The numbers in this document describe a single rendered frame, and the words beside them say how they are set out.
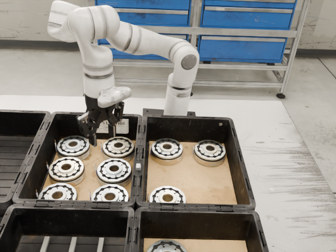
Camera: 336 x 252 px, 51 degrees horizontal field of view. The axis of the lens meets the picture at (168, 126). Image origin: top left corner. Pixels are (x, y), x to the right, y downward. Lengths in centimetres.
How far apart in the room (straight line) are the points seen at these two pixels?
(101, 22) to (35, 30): 320
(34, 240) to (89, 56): 48
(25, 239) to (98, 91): 41
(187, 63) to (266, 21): 180
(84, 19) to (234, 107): 107
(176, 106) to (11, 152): 59
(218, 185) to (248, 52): 207
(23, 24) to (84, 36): 321
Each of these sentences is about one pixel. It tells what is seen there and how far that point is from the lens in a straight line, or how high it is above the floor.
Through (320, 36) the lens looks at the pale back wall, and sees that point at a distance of 421.
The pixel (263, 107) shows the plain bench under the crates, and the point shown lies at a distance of 176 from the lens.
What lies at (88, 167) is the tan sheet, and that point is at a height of 83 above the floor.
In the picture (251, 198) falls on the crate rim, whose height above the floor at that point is 93.
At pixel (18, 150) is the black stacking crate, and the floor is 83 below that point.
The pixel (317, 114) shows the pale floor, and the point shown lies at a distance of 322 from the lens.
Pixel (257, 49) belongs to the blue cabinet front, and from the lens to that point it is 306.
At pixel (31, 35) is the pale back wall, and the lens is 401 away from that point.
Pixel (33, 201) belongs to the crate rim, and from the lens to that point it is 94.
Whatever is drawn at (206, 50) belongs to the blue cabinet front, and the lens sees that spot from 298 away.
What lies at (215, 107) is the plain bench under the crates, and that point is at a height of 70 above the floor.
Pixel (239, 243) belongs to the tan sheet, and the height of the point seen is 83.
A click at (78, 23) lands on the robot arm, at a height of 133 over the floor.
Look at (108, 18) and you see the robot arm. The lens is 80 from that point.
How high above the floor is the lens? 160
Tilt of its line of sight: 36 degrees down
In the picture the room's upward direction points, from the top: 3 degrees clockwise
